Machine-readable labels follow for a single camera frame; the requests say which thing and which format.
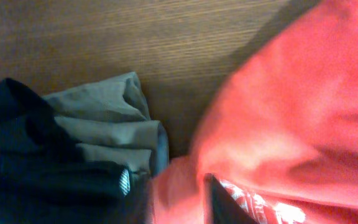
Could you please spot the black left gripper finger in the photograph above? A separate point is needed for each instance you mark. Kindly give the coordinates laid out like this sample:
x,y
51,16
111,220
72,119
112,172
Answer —
x,y
224,209

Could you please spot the red orange printed t-shirt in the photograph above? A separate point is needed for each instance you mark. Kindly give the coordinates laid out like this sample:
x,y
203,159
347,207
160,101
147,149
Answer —
x,y
282,134

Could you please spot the folded white patterned garment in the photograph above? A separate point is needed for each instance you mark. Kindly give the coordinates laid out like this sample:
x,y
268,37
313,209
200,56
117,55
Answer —
x,y
125,182

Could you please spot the folded olive grey garment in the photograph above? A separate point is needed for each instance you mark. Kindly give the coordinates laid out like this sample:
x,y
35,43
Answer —
x,y
110,121

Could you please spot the folded black garment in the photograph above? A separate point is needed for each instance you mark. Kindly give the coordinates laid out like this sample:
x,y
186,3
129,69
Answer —
x,y
44,178

